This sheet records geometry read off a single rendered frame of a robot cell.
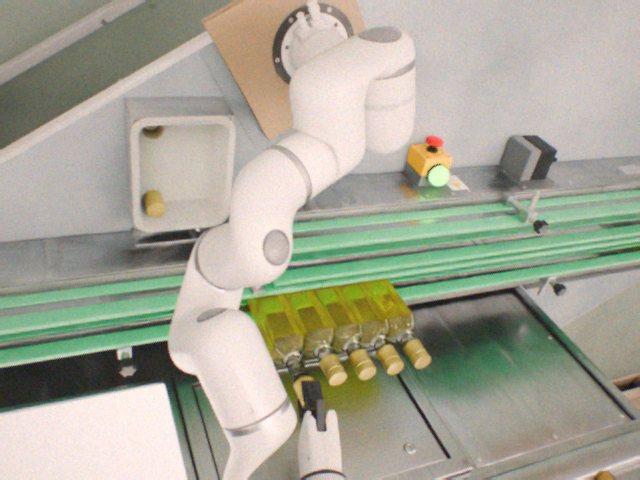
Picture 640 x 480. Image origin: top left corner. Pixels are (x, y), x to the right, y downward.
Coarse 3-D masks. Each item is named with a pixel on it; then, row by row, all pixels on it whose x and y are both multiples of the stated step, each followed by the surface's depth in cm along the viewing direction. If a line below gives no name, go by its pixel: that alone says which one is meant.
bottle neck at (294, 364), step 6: (294, 354) 101; (288, 360) 101; (294, 360) 100; (300, 360) 101; (288, 366) 100; (294, 366) 99; (300, 366) 99; (294, 372) 99; (300, 372) 98; (306, 372) 99; (294, 378) 98
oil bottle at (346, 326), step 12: (324, 288) 114; (336, 288) 115; (324, 300) 111; (336, 300) 112; (324, 312) 110; (336, 312) 109; (348, 312) 110; (336, 324) 107; (348, 324) 107; (360, 324) 108; (336, 336) 106; (348, 336) 106; (360, 336) 107; (336, 348) 107
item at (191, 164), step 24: (144, 120) 93; (168, 120) 95; (192, 120) 96; (216, 120) 98; (144, 144) 103; (168, 144) 105; (192, 144) 107; (216, 144) 107; (144, 168) 106; (168, 168) 108; (192, 168) 110; (216, 168) 109; (144, 192) 109; (168, 192) 111; (192, 192) 113; (216, 192) 111; (144, 216) 107; (168, 216) 109; (192, 216) 110; (216, 216) 111
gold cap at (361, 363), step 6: (354, 354) 103; (360, 354) 103; (366, 354) 104; (354, 360) 103; (360, 360) 102; (366, 360) 102; (354, 366) 103; (360, 366) 102; (366, 366) 101; (372, 366) 101; (360, 372) 101; (366, 372) 102; (372, 372) 102; (360, 378) 102; (366, 378) 103
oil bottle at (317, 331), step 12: (288, 300) 110; (300, 300) 110; (312, 300) 111; (300, 312) 107; (312, 312) 108; (300, 324) 106; (312, 324) 105; (324, 324) 106; (312, 336) 103; (324, 336) 104; (312, 348) 104
